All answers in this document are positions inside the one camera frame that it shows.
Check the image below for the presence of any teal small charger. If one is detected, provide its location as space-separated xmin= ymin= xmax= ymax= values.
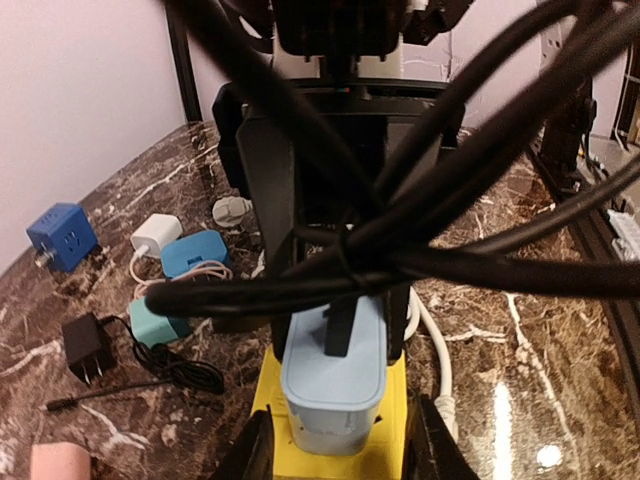
xmin=128 ymin=298 xmax=193 ymax=348

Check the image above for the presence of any light blue USB charger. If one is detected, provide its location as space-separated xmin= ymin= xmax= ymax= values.
xmin=278 ymin=294 xmax=389 ymax=459

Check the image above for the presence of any black frame post right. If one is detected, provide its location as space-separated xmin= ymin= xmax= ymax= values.
xmin=165 ymin=3 xmax=203 ymax=123

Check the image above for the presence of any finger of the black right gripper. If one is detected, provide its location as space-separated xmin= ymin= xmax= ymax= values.
xmin=382 ymin=114 xmax=444 ymax=350
xmin=234 ymin=102 xmax=309 ymax=351

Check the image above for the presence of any blue small charger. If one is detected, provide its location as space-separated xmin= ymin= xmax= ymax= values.
xmin=161 ymin=230 xmax=233 ymax=278

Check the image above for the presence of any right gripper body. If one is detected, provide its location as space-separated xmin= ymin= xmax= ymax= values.
xmin=212 ymin=0 xmax=474 ymax=201

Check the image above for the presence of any black power adapter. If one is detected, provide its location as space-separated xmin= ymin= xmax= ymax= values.
xmin=60 ymin=312 xmax=226 ymax=414

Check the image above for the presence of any dark blue cube adapter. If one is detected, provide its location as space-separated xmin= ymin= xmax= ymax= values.
xmin=26 ymin=203 xmax=98 ymax=273

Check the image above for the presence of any black front rail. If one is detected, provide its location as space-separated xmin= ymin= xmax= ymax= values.
xmin=527 ymin=139 xmax=640 ymax=321

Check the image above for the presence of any white USB charger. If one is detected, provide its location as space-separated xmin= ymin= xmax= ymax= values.
xmin=130 ymin=213 xmax=183 ymax=259

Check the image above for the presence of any white power strip cord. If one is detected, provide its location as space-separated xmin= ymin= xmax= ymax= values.
xmin=404 ymin=284 xmax=459 ymax=441

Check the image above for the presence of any pink USB charger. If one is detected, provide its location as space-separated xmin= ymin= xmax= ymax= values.
xmin=30 ymin=442 xmax=91 ymax=480

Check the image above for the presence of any yellow cube plug adapter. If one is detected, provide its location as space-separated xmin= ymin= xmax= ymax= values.
xmin=252 ymin=346 xmax=408 ymax=479

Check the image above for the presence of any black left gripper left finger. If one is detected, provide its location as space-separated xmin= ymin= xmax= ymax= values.
xmin=212 ymin=407 xmax=275 ymax=480

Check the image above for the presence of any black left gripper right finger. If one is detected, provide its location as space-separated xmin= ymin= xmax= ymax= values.
xmin=407 ymin=395 xmax=478 ymax=480

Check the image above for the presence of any white three-pin plug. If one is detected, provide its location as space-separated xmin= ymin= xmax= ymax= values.
xmin=212 ymin=196 xmax=253 ymax=228

